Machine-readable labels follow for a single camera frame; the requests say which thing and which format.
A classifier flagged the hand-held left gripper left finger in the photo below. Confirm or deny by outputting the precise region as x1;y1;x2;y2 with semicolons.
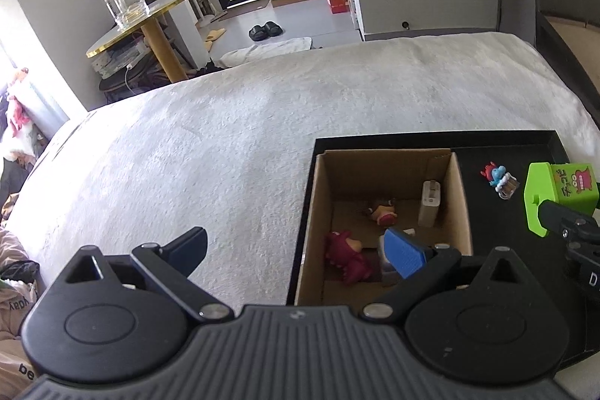
63;226;236;327

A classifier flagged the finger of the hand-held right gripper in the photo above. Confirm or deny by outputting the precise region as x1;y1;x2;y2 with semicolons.
537;199;600;242

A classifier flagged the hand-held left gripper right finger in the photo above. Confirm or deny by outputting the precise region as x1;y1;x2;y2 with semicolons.
360;228;527;326

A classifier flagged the green printed box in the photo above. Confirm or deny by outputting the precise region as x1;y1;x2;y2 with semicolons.
523;161;600;240

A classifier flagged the brown-haired doll figurine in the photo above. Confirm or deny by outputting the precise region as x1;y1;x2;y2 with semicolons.
362;202;400;227

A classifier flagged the white charger block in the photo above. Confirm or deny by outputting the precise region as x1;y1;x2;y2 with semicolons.
418;179;443;228

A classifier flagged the black tray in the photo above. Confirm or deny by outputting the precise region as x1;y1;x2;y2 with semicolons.
286;129;600;370

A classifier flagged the cardboard box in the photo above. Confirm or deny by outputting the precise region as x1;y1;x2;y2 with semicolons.
294;148;475;308

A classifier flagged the pink dinosaur toy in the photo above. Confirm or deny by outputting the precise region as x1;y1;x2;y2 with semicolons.
326;230;376;287

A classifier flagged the white fluffy blanket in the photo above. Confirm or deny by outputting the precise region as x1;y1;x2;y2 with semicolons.
7;31;600;400

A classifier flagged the pile of clothes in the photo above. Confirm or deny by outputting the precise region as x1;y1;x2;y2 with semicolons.
0;159;44;288

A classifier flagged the beige plastic bag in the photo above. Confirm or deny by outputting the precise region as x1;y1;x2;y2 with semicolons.
0;278;45;400

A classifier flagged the white flat box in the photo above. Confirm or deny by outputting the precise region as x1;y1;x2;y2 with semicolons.
90;40;152;78

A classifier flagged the white floor towel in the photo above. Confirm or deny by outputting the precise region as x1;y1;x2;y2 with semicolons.
219;36;313;68

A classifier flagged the pink and white plush toy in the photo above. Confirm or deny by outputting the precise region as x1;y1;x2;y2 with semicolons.
0;69;42;159

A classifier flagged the black slippers pair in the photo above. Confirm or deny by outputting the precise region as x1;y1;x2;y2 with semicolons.
248;21;283;42

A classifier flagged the round gold-rimmed table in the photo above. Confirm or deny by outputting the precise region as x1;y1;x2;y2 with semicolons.
85;0;212;84

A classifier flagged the blue red keychain figure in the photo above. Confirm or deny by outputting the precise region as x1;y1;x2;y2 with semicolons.
480;163;522;200

